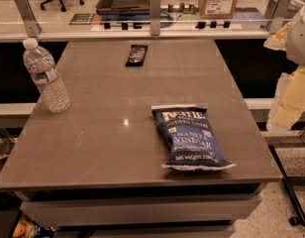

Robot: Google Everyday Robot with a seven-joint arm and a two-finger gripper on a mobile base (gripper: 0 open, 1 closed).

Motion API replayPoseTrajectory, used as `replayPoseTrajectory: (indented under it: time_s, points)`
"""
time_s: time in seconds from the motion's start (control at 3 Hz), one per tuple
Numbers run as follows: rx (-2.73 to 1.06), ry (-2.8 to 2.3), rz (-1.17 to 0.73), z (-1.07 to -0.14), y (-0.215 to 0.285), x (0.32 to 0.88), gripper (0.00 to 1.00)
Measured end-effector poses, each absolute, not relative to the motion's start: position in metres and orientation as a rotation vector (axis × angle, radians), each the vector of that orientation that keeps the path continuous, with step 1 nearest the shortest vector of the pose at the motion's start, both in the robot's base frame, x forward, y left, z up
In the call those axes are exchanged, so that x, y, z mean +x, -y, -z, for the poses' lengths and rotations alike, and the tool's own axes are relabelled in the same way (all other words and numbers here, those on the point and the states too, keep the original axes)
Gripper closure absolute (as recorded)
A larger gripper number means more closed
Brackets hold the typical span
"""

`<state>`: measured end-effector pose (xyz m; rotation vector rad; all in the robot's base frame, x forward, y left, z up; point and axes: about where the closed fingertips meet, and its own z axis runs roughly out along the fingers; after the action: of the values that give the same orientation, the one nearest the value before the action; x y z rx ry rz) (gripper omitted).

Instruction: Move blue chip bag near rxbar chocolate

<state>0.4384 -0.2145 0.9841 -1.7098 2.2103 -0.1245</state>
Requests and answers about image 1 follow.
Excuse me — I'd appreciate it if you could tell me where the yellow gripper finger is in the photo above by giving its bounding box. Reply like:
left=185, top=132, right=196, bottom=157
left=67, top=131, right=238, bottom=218
left=263, top=23, right=291, bottom=51

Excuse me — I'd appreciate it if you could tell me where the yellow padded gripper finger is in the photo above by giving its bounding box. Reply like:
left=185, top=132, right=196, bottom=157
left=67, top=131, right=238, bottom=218
left=266, top=65, right=305, bottom=132

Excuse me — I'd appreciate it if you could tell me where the blue kettle chip bag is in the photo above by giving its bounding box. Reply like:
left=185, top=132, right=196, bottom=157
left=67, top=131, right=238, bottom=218
left=152, top=104, right=235, bottom=172

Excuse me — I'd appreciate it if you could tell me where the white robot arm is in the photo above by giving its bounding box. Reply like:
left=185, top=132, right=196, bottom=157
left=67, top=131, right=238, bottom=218
left=263, top=5, right=305, bottom=134

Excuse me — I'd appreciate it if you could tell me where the black rxbar chocolate bar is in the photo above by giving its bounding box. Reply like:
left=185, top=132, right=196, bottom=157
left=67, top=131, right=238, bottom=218
left=126, top=45, right=148, bottom=66

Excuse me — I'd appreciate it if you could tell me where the cardboard box with label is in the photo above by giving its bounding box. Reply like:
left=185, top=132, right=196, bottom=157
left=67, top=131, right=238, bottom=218
left=198, top=0, right=238, bottom=19

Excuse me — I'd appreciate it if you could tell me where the black floor stand leg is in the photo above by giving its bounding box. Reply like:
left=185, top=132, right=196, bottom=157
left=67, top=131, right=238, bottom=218
left=269, top=146, right=305, bottom=227

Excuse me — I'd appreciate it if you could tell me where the clear plastic water bottle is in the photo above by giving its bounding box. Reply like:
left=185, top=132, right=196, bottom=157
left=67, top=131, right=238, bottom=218
left=23, top=38, right=70, bottom=113

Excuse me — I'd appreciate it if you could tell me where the colourful snack box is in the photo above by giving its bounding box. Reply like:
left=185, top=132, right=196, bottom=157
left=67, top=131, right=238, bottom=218
left=10, top=213, right=55, bottom=238

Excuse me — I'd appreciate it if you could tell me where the right metal glass bracket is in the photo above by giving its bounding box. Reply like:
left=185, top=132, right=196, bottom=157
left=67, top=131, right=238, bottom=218
left=264, top=0, right=291, bottom=34

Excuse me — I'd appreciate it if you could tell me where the metal glass bracket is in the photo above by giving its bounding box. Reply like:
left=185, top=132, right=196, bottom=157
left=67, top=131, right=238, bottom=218
left=264, top=0, right=291, bottom=34
left=150, top=0, right=160, bottom=36
left=14, top=0, right=42, bottom=38

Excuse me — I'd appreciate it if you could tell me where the middle metal glass bracket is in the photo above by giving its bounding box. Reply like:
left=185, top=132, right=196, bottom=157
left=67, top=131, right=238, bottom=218
left=150, top=0, right=160, bottom=36

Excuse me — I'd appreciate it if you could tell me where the left metal glass bracket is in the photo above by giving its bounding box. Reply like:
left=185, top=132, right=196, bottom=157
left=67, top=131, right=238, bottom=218
left=14, top=0, right=42, bottom=38

